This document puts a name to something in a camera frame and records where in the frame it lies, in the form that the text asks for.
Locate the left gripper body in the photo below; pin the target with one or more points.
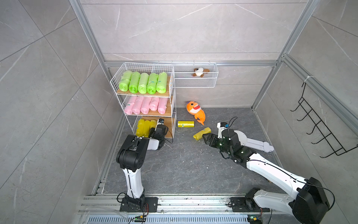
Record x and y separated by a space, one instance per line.
152 136

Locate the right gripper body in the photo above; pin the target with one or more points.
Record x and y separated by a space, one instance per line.
225 150

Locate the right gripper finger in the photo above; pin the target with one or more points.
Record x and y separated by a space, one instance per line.
210 138
214 144

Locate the yellow roll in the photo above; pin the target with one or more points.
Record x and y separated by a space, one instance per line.
186 123
198 136
140 128
146 128
153 123

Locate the pink roll small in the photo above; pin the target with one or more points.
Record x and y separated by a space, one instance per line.
129 105

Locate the green roll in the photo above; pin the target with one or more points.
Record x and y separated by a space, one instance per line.
161 86
152 82
125 81
134 82
143 81

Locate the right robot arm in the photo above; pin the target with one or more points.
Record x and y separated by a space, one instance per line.
305 199

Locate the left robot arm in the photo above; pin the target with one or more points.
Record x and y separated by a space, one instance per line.
131 157

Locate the orange shark plush toy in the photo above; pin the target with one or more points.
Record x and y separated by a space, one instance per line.
194 109

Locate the brown white plush toy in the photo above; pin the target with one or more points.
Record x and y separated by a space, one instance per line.
200 72

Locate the white wire three-tier shelf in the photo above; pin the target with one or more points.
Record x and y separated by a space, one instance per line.
146 93

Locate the white wire wall basket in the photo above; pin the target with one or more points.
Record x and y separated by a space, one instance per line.
188 75

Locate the black wall hook rack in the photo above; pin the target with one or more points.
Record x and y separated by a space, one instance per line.
320 126

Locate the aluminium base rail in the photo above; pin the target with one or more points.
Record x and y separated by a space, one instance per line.
177 209

